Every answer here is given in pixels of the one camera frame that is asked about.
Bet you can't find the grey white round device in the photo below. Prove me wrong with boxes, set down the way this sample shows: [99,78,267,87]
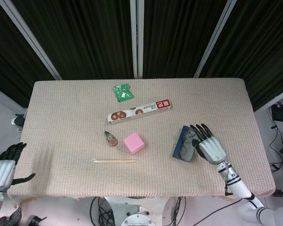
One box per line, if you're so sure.
[10,113,26,132]

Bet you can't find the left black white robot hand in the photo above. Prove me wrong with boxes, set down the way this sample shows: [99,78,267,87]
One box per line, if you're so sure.
[0,142,36,192]

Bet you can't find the black cable bundle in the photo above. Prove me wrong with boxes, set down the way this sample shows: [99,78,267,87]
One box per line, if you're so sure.
[89,196,116,226]
[168,196,187,226]

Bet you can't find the pink cube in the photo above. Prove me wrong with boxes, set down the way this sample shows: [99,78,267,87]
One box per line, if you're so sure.
[123,132,145,156]

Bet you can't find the long cookie box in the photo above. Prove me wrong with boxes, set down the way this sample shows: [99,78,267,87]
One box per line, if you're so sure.
[105,99,173,126]

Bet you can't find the brown correction tape dispenser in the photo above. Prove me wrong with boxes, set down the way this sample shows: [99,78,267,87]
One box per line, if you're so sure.
[104,130,119,147]

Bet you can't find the thin arm cable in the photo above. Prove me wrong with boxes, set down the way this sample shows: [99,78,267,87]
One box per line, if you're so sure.
[190,180,245,225]

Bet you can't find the white metal frame post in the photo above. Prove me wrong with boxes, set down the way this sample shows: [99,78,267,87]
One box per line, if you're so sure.
[129,0,144,79]
[194,0,237,78]
[0,0,62,81]

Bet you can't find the black floor cables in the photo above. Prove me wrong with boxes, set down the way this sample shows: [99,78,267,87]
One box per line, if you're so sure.
[270,122,283,173]

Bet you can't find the wire-frame eyeglasses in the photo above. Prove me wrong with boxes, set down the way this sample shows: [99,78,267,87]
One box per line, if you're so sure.
[178,130,197,156]

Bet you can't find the grey blue glasses case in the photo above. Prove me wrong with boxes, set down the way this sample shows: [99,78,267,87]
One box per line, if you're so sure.
[172,125,199,162]

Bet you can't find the black box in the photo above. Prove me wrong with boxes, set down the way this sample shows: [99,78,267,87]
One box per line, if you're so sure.
[272,105,283,122]

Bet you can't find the small black device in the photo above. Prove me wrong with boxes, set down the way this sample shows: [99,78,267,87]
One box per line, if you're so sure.
[28,215,47,226]

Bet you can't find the white metal frame bar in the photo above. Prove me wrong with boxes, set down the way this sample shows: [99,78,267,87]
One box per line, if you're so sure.
[253,85,283,113]

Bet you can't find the black pleated curtain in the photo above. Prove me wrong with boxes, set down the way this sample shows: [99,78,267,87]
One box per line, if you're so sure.
[0,0,56,106]
[199,0,283,111]
[10,0,135,80]
[142,0,228,79]

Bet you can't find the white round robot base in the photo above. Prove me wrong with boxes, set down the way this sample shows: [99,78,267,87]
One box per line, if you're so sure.
[106,196,177,226]

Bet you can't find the beige knitted tablecloth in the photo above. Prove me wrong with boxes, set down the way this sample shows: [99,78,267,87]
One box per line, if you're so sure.
[8,78,276,202]

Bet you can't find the green snack packet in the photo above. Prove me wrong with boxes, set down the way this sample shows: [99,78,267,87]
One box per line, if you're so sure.
[112,83,134,103]

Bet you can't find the wrapped wooden chopsticks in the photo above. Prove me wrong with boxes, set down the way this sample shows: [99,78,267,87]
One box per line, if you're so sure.
[92,159,139,165]

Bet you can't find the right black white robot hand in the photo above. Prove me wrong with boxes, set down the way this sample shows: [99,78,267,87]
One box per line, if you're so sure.
[190,123,227,165]

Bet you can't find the black braided cable sleeve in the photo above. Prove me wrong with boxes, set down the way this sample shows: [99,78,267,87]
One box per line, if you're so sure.
[0,206,24,226]

